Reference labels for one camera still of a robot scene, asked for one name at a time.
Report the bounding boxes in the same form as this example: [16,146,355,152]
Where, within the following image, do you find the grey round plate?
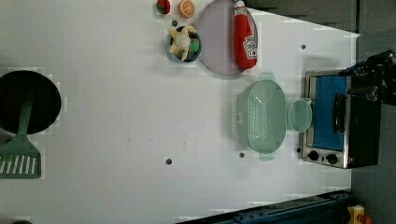
[198,0,259,76]

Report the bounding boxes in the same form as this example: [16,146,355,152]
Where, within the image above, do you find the blue metal frame rail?
[177,190,356,224]

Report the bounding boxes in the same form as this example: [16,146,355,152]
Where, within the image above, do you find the yellow red emergency button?
[347,205,373,224]

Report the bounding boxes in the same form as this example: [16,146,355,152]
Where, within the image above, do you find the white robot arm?
[337,49,396,105]

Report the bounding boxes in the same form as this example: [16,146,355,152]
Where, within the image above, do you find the red strawberry toy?
[156,0,171,15]

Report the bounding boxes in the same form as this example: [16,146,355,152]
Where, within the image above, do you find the small mint green cup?
[287,98,313,133]

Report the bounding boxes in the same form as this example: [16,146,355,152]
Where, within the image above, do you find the black round pan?
[0,70,62,134]

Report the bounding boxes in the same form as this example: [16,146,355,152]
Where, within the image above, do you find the green toy in bowl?
[189,39,200,52]

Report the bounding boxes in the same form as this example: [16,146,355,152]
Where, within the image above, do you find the red ketchup bottle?
[233,0,257,69]

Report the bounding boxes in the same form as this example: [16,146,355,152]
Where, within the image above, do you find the silver toaster oven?
[302,70,381,169]

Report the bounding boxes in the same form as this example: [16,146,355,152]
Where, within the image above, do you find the blue bowl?
[165,25,203,63]

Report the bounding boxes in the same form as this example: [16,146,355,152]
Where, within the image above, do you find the cream plush bunny toy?
[168,25,197,62]

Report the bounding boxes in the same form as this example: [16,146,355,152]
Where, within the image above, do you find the orange slice toy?
[177,0,195,19]

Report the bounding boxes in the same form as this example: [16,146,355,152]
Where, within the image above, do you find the mint green plastic strainer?
[235,73,286,161]

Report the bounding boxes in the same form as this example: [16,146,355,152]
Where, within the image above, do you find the green slotted spatula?
[0,93,42,179]

